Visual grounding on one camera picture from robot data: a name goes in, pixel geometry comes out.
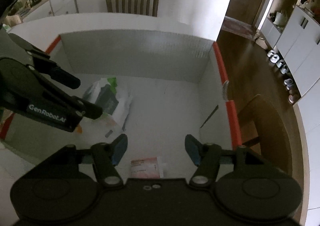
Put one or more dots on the green white tissue pack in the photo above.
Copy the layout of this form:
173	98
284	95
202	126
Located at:
115	100

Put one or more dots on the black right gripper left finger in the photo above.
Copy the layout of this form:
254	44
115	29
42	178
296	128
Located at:
106	156

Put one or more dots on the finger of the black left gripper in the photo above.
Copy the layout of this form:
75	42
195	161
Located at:
85	109
43	64

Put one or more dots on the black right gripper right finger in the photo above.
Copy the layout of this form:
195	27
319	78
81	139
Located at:
206	158

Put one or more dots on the pink packet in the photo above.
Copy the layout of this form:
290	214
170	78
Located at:
147	168

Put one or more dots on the red cardboard box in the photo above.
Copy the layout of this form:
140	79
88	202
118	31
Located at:
171	83

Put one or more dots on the near wooden chair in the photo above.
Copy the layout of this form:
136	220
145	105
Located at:
261	124

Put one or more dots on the white side cabinet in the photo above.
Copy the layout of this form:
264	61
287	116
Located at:
48	8

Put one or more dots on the white shoes on floor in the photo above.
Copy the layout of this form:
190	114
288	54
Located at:
280	68

